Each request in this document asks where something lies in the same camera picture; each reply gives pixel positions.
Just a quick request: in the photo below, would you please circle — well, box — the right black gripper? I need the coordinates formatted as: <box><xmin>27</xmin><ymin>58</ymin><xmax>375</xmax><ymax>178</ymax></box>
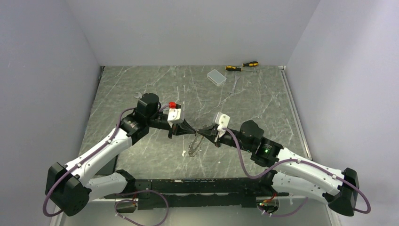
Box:
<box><xmin>197</xmin><ymin>125</ymin><xmax>253</xmax><ymax>152</ymax></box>

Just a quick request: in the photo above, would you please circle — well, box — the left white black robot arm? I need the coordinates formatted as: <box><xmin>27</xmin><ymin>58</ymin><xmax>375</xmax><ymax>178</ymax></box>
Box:
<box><xmin>42</xmin><ymin>93</ymin><xmax>196</xmax><ymax>217</ymax></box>

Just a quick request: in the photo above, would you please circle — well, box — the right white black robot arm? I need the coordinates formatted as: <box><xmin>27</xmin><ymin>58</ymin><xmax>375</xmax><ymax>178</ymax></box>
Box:
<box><xmin>198</xmin><ymin>120</ymin><xmax>360</xmax><ymax>217</ymax></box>

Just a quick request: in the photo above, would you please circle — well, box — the small silver wrench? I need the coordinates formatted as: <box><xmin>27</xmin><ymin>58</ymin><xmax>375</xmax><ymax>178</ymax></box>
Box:
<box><xmin>229</xmin><ymin>74</ymin><xmax>240</xmax><ymax>96</ymax></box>

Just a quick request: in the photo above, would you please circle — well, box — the white plastic box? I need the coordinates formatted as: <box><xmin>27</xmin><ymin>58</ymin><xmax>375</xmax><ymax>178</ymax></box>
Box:
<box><xmin>207</xmin><ymin>69</ymin><xmax>227</xmax><ymax>87</ymax></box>

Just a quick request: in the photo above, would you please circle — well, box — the large silver combination wrench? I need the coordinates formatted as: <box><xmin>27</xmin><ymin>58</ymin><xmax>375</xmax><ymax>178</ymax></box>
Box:
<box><xmin>134</xmin><ymin>92</ymin><xmax>143</xmax><ymax>99</ymax></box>

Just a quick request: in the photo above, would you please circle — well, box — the yellow black screwdriver front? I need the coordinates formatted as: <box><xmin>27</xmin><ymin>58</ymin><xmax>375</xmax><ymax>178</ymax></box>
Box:
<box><xmin>225</xmin><ymin>65</ymin><xmax>256</xmax><ymax>73</ymax></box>

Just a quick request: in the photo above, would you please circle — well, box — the yellow black screwdriver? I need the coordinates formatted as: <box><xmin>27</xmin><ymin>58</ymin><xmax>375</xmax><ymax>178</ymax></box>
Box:
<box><xmin>242</xmin><ymin>61</ymin><xmax>259</xmax><ymax>67</ymax></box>
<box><xmin>225</xmin><ymin>65</ymin><xmax>256</xmax><ymax>73</ymax></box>

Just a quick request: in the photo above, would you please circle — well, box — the yellow black screwdriver rear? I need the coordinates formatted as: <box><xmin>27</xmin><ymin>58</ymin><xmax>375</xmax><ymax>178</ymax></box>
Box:
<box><xmin>242</xmin><ymin>61</ymin><xmax>259</xmax><ymax>67</ymax></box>

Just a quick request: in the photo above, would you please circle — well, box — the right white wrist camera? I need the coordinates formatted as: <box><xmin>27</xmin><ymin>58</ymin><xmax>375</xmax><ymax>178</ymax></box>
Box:
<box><xmin>213</xmin><ymin>112</ymin><xmax>230</xmax><ymax>138</ymax></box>

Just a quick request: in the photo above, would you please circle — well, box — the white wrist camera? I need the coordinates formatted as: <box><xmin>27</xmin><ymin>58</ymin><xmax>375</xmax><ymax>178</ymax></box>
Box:
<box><xmin>213</xmin><ymin>112</ymin><xmax>230</xmax><ymax>138</ymax></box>
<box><xmin>167</xmin><ymin>102</ymin><xmax>184</xmax><ymax>126</ymax></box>

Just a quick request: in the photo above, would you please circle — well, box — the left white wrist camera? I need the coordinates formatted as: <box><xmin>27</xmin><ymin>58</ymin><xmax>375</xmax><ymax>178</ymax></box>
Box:
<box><xmin>167</xmin><ymin>102</ymin><xmax>184</xmax><ymax>126</ymax></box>

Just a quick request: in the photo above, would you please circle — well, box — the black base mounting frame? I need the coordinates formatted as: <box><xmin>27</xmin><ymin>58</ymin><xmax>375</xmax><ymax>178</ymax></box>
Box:
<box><xmin>104</xmin><ymin>169</ymin><xmax>289</xmax><ymax>210</ymax></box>

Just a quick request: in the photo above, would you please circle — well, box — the aluminium rail frame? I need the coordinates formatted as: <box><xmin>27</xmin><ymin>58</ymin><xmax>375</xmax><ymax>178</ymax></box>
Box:
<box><xmin>49</xmin><ymin>176</ymin><xmax>340</xmax><ymax>226</ymax></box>

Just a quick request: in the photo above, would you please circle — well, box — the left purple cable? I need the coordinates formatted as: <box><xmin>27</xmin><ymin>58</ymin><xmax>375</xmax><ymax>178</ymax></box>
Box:
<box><xmin>42</xmin><ymin>104</ymin><xmax>169</xmax><ymax>226</ymax></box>

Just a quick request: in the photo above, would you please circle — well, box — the purple cable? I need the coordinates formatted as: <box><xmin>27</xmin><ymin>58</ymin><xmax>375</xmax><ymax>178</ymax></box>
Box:
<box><xmin>218</xmin><ymin>127</ymin><xmax>372</xmax><ymax>218</ymax></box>
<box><xmin>42</xmin><ymin>104</ymin><xmax>169</xmax><ymax>226</ymax></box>

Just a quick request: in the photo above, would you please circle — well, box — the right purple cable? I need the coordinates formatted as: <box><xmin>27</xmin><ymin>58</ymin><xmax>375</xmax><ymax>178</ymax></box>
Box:
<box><xmin>218</xmin><ymin>127</ymin><xmax>372</xmax><ymax>218</ymax></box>

